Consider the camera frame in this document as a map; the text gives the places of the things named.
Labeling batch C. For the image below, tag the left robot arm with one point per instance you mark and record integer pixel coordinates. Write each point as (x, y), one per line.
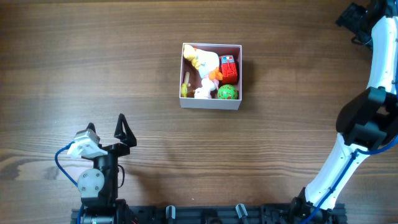
(99, 185)

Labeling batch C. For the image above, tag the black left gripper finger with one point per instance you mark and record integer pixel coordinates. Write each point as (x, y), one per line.
(124, 133)
(91, 126)

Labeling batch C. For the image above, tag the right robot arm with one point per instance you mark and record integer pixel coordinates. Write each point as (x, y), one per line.
(367, 125)

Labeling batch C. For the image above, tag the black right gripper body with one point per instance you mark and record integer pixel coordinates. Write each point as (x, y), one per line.
(352, 17)

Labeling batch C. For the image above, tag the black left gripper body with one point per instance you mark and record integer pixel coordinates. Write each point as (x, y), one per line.
(113, 148)

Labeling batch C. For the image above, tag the pink hat doll figure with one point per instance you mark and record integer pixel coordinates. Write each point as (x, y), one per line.
(207, 86)

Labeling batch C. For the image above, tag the wooden rattle drum toy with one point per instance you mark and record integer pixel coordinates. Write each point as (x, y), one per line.
(184, 90)

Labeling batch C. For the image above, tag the green patterned ball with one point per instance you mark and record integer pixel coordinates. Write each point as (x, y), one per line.
(227, 92)

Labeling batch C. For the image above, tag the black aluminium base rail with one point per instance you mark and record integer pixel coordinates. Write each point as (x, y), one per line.
(264, 214)

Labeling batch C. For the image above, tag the white plush duck toy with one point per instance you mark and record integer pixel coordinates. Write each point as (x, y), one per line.
(207, 63)

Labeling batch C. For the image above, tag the white box pink interior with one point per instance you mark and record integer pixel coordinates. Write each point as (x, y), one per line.
(195, 78)

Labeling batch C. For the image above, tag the red toy car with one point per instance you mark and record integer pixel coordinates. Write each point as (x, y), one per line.
(228, 69)

